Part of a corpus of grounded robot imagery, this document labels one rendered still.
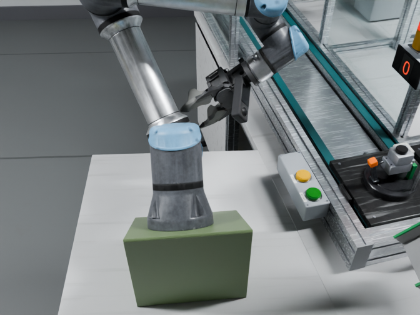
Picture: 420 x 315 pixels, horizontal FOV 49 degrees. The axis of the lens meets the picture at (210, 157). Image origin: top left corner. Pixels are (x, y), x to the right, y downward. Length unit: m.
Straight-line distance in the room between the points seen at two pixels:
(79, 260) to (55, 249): 1.16
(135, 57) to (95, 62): 2.54
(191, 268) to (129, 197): 0.42
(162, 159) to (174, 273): 0.26
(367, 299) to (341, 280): 0.07
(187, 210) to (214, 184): 0.42
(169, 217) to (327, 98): 0.88
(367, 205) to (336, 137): 0.34
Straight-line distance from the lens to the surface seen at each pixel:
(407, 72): 1.38
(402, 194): 1.30
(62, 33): 4.18
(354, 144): 1.52
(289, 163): 1.35
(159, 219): 1.01
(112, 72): 3.55
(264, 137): 1.58
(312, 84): 1.75
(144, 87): 1.16
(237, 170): 1.45
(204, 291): 1.13
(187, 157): 1.00
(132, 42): 1.18
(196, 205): 1.02
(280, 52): 1.18
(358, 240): 1.20
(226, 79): 1.21
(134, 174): 1.46
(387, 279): 1.28
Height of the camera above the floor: 1.88
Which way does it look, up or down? 43 degrees down
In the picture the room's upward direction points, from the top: straight up
